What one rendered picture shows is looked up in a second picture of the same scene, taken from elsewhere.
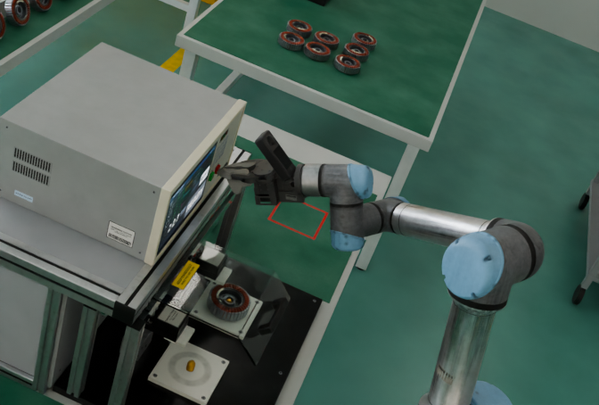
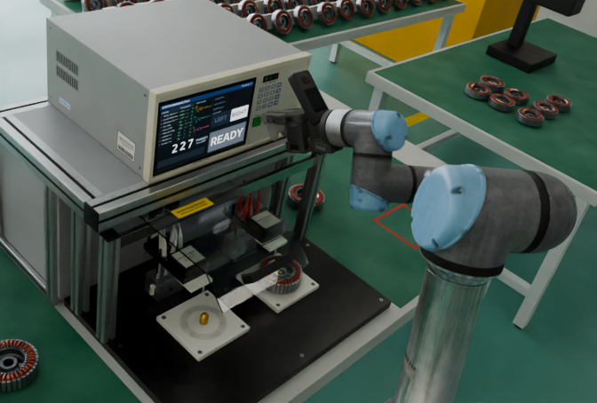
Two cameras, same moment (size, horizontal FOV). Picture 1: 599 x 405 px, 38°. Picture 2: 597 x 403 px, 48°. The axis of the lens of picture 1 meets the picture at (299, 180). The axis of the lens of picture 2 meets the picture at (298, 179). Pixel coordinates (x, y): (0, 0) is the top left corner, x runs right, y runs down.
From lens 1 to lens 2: 0.92 m
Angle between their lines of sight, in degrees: 25
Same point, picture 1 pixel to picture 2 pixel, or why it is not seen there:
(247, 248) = (336, 239)
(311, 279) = (392, 281)
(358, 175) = (382, 118)
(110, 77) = (184, 15)
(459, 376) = (423, 369)
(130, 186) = (129, 90)
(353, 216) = (371, 168)
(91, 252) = (97, 160)
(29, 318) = (41, 219)
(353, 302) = (497, 356)
